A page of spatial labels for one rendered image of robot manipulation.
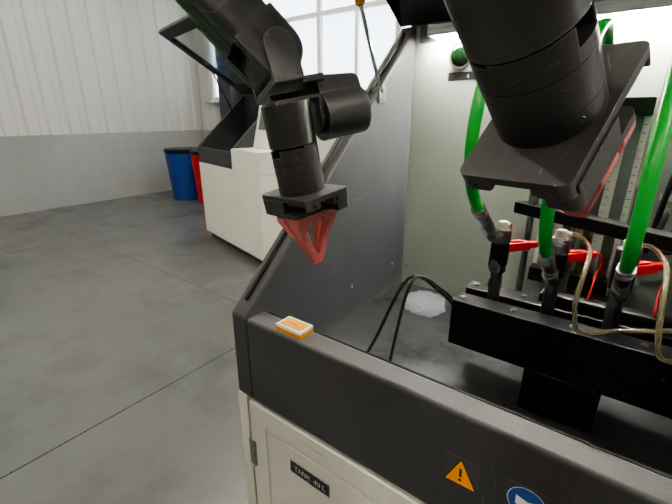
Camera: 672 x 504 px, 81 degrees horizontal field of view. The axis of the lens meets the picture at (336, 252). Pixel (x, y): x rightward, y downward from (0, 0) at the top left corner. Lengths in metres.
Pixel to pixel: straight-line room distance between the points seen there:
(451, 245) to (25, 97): 6.32
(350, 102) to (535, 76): 0.31
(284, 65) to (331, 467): 0.56
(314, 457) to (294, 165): 0.46
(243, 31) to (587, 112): 0.34
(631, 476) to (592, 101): 0.36
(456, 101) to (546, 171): 0.74
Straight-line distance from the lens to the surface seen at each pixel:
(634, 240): 0.49
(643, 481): 0.50
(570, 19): 0.22
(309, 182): 0.47
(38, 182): 6.84
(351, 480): 0.67
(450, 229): 1.00
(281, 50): 0.47
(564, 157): 0.24
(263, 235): 3.38
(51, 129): 6.89
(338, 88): 0.51
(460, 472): 0.54
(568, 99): 0.23
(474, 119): 0.47
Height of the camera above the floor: 1.26
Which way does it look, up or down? 19 degrees down
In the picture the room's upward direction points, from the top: straight up
